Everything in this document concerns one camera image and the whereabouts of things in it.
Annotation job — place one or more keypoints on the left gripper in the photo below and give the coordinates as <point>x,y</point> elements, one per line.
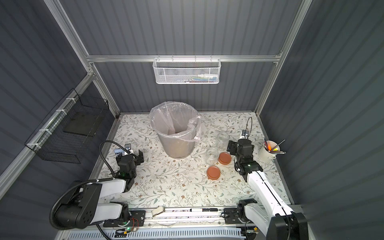
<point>132,157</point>

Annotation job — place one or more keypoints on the white utensil cup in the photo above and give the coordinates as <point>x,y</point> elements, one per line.
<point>269,151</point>

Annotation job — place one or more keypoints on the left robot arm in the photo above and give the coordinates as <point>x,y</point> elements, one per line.
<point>79,206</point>

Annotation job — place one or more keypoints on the oatmeal jar orange lid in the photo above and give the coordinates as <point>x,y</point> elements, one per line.
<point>211,156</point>

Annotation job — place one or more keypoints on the clear plastic bin liner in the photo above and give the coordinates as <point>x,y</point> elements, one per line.
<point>176,121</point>

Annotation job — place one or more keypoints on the black wire wall basket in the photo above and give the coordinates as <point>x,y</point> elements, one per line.
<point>66,136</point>

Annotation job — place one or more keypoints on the grey mesh trash bin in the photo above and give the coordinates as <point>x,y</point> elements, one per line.
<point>177,149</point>

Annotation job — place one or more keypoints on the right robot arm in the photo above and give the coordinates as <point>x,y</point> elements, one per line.
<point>275,219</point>

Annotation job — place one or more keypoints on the light blue plastic clip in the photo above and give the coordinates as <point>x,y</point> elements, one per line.
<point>118,151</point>

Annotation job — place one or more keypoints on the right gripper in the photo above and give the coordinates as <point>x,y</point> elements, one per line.
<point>242,144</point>

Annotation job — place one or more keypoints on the pens in white basket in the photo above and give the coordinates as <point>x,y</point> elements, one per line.
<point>199,79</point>

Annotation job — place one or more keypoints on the white wire wall basket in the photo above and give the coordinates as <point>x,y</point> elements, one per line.
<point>167,72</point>

